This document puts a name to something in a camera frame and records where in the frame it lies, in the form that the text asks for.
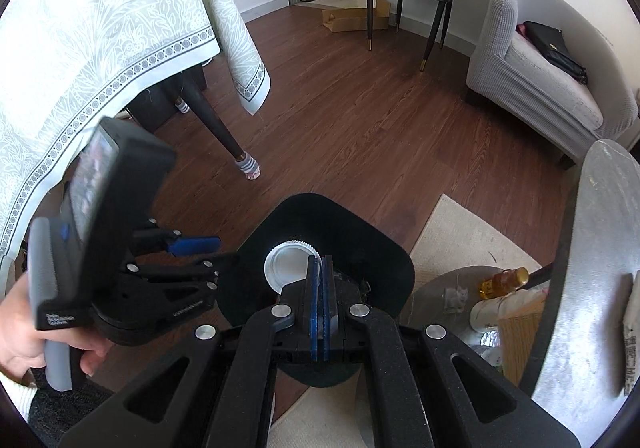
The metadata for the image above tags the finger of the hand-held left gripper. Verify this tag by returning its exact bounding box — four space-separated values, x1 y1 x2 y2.
150 228 222 259
127 252 242 289

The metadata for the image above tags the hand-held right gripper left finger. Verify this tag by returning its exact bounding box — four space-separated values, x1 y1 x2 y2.
59 253 323 448

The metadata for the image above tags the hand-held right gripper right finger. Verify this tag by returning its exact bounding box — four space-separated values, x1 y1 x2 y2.
321 254 581 448

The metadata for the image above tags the white round plastic lid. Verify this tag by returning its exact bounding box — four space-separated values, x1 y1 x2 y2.
263 239 318 296

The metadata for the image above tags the black trash bin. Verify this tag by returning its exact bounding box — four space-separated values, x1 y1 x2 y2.
216 193 417 388

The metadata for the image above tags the person's left forearm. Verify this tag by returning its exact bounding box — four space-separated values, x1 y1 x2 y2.
0 368 38 424

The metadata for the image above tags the person's left hand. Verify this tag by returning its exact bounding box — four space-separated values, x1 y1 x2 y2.
0 271 116 384

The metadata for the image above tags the black box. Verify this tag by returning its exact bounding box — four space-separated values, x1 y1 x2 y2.
132 73 208 134

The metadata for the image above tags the dark table leg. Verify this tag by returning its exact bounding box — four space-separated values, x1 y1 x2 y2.
177 73 246 164

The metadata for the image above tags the pale green patterned tablecloth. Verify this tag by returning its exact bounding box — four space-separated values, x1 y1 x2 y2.
0 0 273 274

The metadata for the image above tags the amber honey bottle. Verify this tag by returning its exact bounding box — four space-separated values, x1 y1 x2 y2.
479 267 530 300

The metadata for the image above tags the person's grey trouser leg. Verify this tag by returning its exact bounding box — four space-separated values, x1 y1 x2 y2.
27 378 117 448

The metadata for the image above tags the round grey marble table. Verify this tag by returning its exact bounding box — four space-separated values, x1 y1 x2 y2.
410 139 640 448

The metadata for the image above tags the brown cardboard box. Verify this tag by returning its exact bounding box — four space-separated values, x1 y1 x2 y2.
321 0 391 33

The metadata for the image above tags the white tissue box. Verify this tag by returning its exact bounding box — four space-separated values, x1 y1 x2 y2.
621 272 640 396

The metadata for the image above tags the grey armchair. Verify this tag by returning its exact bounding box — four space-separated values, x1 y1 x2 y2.
466 0 640 171

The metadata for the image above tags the black handbag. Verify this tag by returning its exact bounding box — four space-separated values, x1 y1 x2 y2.
522 21 588 85

